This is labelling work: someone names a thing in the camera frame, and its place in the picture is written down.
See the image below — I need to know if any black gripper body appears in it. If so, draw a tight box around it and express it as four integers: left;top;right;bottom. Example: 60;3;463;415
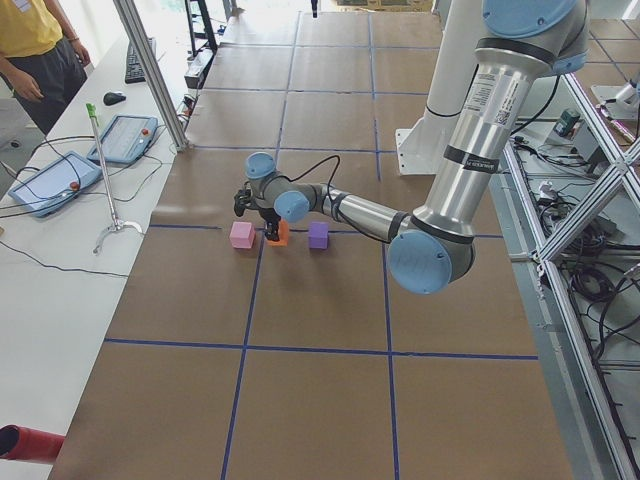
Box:
259;209;281;231

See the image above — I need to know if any orange foam cube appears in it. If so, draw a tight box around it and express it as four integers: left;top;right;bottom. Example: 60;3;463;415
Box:
266;220;289;246

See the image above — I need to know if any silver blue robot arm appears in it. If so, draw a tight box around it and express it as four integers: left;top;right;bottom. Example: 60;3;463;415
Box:
234;1;589;295

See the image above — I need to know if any pink foam cube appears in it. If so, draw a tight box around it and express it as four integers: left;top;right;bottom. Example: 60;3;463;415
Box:
229;221;256;249

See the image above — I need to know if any purple foam cube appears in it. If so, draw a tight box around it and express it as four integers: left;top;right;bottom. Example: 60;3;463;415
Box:
307;221;329;250

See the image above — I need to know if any metal reacher grabber tool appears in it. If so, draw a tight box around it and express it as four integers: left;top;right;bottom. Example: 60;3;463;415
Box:
86;103;144;255

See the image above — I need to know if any blue teach pendant far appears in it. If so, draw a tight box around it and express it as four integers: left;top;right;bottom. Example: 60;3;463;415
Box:
100;115;158;165

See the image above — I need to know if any blue teach pendant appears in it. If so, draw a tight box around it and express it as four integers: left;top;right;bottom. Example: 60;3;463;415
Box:
8;151;102;217
100;115;158;165

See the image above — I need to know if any black keyboard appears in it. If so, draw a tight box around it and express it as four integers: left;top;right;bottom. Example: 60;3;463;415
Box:
124;42;146;84

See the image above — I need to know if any white side table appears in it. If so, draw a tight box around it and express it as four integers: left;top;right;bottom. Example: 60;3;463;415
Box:
0;34;196;480

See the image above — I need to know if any black computer mouse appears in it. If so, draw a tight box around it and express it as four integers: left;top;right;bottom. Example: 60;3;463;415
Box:
103;91;126;106

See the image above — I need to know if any blue teach pendant near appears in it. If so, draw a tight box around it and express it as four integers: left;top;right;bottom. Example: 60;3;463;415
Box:
8;151;102;217

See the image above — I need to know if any person in yellow shirt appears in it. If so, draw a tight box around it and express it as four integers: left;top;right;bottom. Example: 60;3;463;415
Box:
1;0;91;135

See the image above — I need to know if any red cylinder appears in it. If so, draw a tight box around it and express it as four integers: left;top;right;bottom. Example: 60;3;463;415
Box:
1;425;65;465

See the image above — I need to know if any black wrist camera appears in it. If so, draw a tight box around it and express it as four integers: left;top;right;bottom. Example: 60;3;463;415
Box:
233;189;252;217

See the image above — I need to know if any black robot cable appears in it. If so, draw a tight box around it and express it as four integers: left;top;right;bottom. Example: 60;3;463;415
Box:
287;154;342;221

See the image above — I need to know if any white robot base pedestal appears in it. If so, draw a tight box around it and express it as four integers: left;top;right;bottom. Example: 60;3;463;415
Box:
394;0;489;176

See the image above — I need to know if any aluminium frame post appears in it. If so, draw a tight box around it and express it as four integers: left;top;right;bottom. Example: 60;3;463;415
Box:
113;0;189;152

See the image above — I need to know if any aluminium frame rail right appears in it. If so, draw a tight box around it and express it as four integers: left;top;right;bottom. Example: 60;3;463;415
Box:
502;74;640;480

